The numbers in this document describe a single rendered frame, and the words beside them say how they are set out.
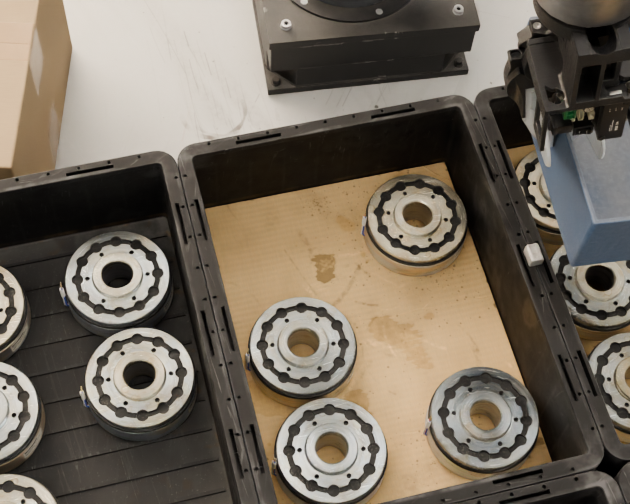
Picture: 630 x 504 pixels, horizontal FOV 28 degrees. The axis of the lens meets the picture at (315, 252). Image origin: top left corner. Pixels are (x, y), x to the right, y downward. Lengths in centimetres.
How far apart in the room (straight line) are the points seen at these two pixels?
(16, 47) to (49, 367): 34
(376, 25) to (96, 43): 35
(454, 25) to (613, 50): 67
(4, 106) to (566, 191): 58
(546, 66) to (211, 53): 74
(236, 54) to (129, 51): 13
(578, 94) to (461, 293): 43
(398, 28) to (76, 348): 54
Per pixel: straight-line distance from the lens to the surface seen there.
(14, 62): 133
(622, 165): 109
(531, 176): 131
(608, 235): 99
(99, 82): 155
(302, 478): 115
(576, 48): 83
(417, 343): 124
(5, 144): 127
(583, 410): 113
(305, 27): 147
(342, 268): 126
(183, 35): 159
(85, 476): 119
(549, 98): 91
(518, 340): 123
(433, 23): 149
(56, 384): 122
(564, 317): 116
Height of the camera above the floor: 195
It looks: 62 degrees down
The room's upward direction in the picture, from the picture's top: 5 degrees clockwise
